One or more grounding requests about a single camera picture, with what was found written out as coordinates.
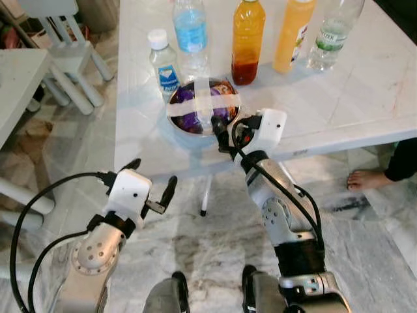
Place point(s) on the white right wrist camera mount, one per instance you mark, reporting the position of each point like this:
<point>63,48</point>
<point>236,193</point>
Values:
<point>270,130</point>

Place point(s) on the blue label water bottle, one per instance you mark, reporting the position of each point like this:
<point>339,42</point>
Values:
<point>191,32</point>

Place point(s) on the light orange juice bottle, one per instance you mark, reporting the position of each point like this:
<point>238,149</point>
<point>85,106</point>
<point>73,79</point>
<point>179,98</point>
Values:
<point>292,39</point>

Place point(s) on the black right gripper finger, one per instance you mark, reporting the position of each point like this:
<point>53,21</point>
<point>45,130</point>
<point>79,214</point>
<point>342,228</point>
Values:
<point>221,134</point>

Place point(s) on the barefoot person dark clothes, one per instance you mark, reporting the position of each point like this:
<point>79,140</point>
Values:
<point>368,179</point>

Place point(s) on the pale blue child chair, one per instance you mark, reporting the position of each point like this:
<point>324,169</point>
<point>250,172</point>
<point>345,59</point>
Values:
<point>65,55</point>

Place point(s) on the dark orange juice bottle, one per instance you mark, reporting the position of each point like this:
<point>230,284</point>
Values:
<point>247,39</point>

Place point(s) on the taped steel bowl purple contents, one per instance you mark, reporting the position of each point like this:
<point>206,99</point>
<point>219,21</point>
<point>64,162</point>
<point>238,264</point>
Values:
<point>189,120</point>

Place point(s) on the green label water bottle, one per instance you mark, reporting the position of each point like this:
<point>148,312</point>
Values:
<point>332,39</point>

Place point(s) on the small water bottle white cap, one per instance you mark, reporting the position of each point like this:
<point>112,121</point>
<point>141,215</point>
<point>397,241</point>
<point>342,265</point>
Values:
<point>166,72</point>

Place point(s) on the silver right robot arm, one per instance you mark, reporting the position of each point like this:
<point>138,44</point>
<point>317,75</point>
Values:
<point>280,215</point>

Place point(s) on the grey robot left leg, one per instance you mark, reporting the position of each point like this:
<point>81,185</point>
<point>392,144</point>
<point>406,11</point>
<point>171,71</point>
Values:
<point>166,297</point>

